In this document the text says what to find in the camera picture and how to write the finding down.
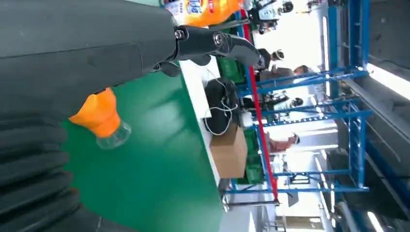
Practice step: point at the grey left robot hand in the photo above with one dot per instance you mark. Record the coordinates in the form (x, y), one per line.
(80, 41)

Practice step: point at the black bag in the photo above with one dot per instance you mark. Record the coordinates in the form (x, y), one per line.
(217, 105)

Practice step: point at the green plastic crate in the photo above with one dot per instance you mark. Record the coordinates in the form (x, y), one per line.
(254, 166)
(232, 70)

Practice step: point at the person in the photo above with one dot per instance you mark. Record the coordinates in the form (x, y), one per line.
(282, 144)
(296, 102)
(276, 56)
(269, 14)
(282, 73)

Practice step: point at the red post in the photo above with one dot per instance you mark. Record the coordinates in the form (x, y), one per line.
(261, 134)

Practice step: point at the brown cardboard box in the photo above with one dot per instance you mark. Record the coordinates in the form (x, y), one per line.
(229, 153)

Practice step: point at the green table mat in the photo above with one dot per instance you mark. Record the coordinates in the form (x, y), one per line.
(153, 160)

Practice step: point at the blue metal rack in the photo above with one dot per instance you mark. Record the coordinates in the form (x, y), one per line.
(336, 114)

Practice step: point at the ribbed grey left arm sleeve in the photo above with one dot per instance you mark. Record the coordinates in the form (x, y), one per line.
(29, 166)

